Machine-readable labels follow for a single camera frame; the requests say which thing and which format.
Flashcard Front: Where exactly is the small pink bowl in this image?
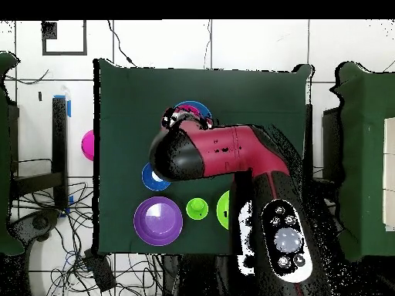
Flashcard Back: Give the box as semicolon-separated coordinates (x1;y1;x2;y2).
176;104;201;116

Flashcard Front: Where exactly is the large light blue bowl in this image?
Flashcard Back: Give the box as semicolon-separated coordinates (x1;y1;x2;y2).
171;100;213;120

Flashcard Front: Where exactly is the large green bowl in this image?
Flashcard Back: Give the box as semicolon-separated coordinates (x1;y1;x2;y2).
216;190;231;230

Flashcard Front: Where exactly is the white box stack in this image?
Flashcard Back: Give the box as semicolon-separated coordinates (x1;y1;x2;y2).
383;117;395;233

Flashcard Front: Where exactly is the small dark blue bowl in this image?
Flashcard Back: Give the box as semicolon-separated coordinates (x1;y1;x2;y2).
141;162;171;192

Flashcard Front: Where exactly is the dark green table cloth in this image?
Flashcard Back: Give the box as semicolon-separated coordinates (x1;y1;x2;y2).
93;58;312;258

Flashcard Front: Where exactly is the magenta bowl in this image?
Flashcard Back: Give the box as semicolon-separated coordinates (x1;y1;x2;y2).
80;129;95;162

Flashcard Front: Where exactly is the green cup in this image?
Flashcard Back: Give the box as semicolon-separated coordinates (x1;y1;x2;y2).
185;197;210;221

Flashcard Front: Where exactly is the large purple bowl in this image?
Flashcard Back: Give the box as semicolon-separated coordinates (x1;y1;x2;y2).
133;196;184;247

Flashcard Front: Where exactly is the black metal stand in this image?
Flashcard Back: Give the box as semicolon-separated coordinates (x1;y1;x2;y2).
8;96;69;214

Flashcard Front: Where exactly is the neighbouring green table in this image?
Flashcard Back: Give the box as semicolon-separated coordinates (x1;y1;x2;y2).
0;51;25;257
329;61;395;261

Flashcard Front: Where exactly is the black power strip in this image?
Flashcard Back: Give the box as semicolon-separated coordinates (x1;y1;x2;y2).
84;249;117;292

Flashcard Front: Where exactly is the black cable with plug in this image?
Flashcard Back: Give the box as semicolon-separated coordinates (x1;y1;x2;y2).
107;20;137;68

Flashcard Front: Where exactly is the black square frame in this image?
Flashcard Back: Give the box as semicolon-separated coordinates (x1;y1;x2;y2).
42;20;88;56

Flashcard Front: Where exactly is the floor cable tangle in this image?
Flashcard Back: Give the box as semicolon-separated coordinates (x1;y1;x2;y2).
46;181;163;296

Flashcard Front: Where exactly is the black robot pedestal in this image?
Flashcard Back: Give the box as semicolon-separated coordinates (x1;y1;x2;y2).
160;254;235;296

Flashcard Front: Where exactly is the black pedestal leg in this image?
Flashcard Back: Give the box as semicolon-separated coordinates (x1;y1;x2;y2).
8;209;60;244

